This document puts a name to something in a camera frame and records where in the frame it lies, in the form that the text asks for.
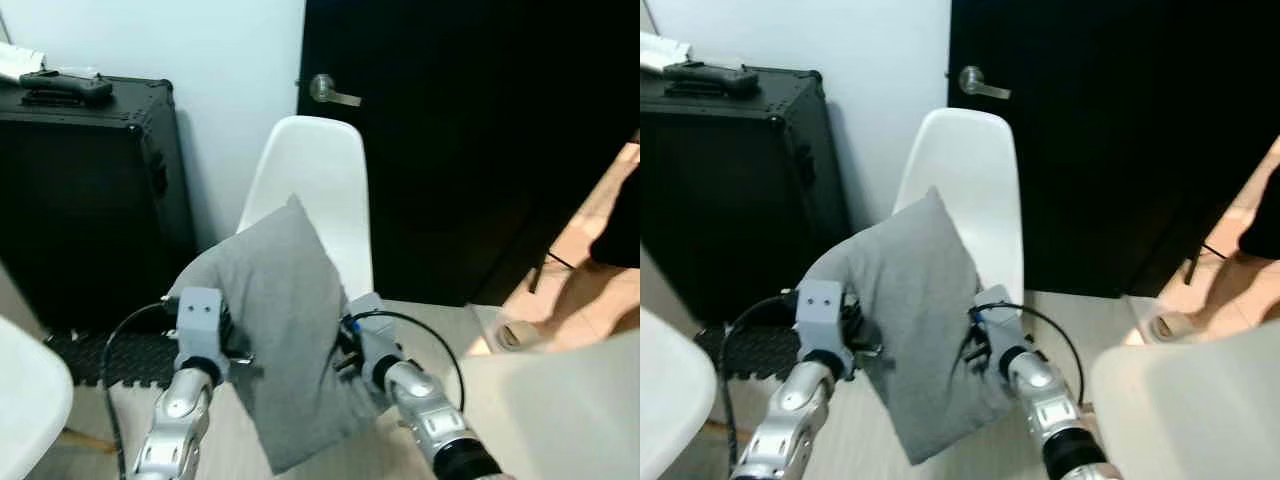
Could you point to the grey pillow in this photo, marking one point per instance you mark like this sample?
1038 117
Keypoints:
285 340
920 330

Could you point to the white plastic chair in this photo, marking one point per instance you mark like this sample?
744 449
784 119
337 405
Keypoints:
965 160
560 410
25 400
670 395
315 170
1190 400

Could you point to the large black case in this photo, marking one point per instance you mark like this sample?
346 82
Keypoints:
740 200
90 210

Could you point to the black door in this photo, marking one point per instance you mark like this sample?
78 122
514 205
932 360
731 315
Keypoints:
470 130
1110 130

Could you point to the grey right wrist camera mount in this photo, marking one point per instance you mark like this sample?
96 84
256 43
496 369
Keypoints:
372 335
1000 322

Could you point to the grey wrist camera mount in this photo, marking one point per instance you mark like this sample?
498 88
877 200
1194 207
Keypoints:
820 312
372 335
1000 322
200 320

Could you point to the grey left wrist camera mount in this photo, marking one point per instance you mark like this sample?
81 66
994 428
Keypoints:
820 312
200 320

